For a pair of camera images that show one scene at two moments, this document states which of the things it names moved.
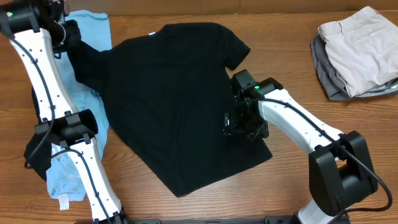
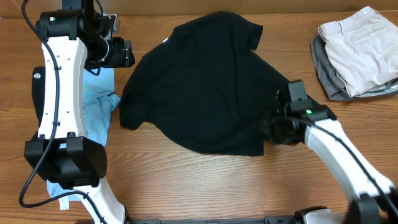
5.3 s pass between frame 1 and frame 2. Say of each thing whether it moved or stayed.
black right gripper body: moved
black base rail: stayed
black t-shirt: moved
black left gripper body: moved
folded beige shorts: stayed
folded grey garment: stayed
